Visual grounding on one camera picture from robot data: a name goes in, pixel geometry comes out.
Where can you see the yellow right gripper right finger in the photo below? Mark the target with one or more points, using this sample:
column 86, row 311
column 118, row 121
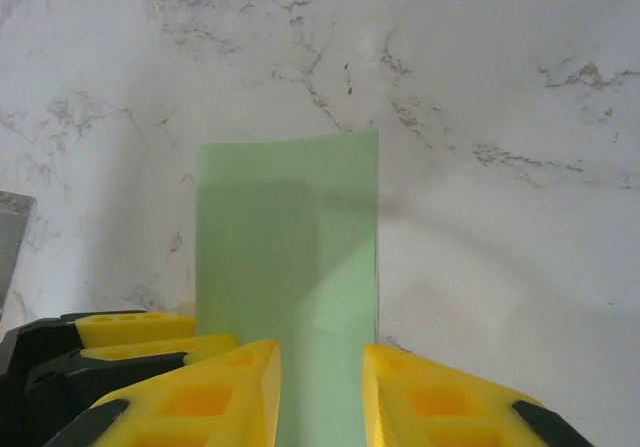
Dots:
column 440, row 407

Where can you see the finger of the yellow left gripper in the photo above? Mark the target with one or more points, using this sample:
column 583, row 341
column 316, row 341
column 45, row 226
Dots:
column 135, row 329
column 165, row 347

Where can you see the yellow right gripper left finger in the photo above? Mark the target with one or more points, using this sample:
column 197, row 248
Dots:
column 200, row 407

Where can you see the green cloth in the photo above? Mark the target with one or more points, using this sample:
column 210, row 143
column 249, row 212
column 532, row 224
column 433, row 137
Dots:
column 280, row 242

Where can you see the aluminium side rail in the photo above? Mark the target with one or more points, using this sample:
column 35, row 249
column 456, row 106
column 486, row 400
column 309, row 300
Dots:
column 12, row 232

